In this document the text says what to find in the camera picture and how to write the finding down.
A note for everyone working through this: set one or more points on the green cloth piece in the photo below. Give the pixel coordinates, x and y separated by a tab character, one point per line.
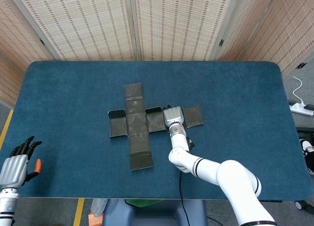
142	202

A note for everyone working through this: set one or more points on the dark cardboard box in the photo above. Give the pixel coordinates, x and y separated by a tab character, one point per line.
137	125

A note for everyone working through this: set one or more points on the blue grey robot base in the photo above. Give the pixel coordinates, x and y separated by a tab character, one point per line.
147	216

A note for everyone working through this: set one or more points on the white power strip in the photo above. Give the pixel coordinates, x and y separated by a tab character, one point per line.
300	109

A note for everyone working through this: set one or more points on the black chair base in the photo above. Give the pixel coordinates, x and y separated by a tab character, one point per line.
306	131

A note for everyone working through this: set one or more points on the yellow floor tape line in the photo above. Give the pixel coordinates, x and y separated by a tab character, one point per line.
79	211
7	127

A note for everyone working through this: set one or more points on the orange foam block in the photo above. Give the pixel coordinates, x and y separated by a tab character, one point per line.
94	219

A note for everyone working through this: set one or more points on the black caster wheel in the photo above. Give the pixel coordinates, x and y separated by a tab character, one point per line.
299	206

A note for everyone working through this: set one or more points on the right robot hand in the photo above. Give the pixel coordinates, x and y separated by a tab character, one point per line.
174	115

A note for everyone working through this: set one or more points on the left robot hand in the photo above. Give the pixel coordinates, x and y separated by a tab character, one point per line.
13	170

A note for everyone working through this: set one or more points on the black and white sneaker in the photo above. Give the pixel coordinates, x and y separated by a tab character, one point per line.
307	149

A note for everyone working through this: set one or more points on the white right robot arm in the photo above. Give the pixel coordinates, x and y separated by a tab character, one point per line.
233	177

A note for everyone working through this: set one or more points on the woven bamboo screen panel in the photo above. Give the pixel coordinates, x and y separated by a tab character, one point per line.
17	34
8	81
181	22
245	27
294	27
81	22

